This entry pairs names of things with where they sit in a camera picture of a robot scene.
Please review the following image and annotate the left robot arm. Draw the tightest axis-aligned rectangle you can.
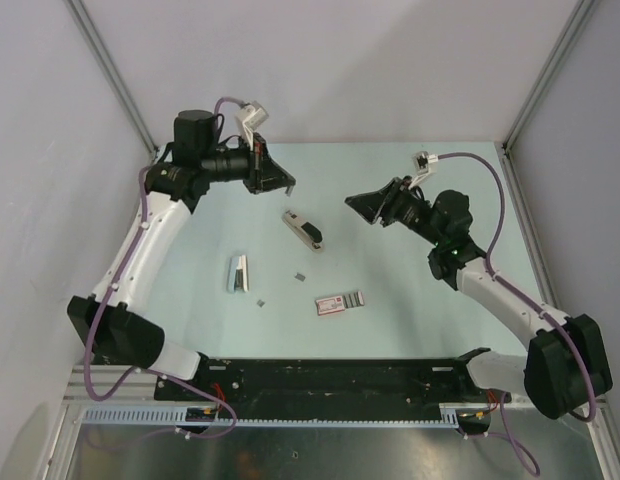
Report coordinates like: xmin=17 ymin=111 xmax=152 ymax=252
xmin=67 ymin=102 xmax=296 ymax=400

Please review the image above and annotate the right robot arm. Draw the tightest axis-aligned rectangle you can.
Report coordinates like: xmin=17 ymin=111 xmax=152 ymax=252
xmin=345 ymin=178 xmax=613 ymax=419

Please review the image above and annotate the black and cream stapler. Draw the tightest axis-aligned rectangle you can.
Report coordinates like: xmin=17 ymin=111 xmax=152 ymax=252
xmin=282 ymin=209 xmax=324 ymax=253

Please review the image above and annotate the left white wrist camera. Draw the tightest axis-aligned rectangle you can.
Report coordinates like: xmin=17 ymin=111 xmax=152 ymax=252
xmin=235 ymin=101 xmax=269 ymax=148

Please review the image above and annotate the grey slotted cable duct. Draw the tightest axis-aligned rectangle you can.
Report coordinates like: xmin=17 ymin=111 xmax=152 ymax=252
xmin=79 ymin=403 xmax=461 ymax=429

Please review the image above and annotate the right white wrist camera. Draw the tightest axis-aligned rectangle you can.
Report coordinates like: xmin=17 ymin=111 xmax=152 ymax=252
xmin=409 ymin=151 xmax=439 ymax=190

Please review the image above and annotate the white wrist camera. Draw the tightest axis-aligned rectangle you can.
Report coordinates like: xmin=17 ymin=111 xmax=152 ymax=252
xmin=409 ymin=151 xmax=439 ymax=190
xmin=235 ymin=101 xmax=269 ymax=148

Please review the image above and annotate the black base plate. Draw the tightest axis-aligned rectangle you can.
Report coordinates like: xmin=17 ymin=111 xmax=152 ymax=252
xmin=154 ymin=355 xmax=511 ymax=428

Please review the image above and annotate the red staple box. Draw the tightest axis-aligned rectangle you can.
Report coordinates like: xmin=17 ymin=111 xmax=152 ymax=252
xmin=315 ymin=290 xmax=365 ymax=316

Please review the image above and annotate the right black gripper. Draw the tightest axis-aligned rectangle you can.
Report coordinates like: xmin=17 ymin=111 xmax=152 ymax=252
xmin=344 ymin=176 xmax=444 ymax=247

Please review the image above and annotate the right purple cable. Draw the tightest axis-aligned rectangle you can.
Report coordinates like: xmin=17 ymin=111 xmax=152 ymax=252
xmin=434 ymin=151 xmax=606 ymax=475

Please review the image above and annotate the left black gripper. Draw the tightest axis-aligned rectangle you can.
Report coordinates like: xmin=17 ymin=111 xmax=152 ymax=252
xmin=202 ymin=133 xmax=296 ymax=195

